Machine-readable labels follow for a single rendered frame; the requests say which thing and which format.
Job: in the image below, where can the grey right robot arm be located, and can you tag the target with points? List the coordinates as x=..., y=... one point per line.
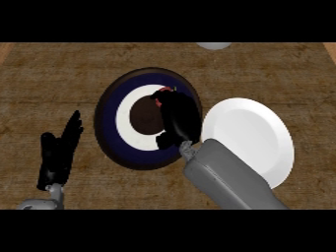
x=225, y=177

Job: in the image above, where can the red bell pepper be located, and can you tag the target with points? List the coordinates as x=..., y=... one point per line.
x=164, y=89

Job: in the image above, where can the pale grey round object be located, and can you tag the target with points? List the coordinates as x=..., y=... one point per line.
x=213, y=45

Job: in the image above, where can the dark blue and white plate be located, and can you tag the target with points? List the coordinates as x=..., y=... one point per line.
x=126, y=121

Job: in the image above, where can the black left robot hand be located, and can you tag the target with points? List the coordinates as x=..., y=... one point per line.
x=53, y=154

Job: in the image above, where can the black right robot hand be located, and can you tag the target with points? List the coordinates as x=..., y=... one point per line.
x=179, y=118

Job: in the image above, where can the brown woven placemat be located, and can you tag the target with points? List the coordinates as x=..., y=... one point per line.
x=164, y=82

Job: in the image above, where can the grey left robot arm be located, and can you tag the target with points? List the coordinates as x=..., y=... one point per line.
x=46, y=201

